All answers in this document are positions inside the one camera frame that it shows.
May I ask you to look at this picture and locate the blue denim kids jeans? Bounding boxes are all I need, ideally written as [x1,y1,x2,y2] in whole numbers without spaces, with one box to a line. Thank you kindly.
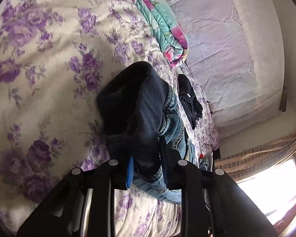
[97,62,196,204]

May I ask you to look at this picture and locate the person's right hand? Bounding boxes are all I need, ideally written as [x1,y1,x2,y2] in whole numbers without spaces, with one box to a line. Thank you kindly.
[274,204,296,236]

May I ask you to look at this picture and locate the beige checked curtain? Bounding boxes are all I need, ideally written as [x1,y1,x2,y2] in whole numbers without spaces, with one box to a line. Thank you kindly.
[214,132,296,182]

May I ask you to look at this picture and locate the folded dark navy pants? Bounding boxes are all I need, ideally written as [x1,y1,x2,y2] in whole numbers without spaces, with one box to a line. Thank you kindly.
[177,74,203,130]

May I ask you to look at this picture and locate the purple floral bed quilt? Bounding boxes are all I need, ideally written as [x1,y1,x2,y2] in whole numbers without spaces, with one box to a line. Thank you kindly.
[0,0,185,236]

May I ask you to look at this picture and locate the white lace headboard cover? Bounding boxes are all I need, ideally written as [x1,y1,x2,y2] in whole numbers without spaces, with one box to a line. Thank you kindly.
[166,0,284,128]

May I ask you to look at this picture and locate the folded floral teal pink quilt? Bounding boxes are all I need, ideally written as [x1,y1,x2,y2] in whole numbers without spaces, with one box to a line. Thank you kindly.
[132,0,189,67]

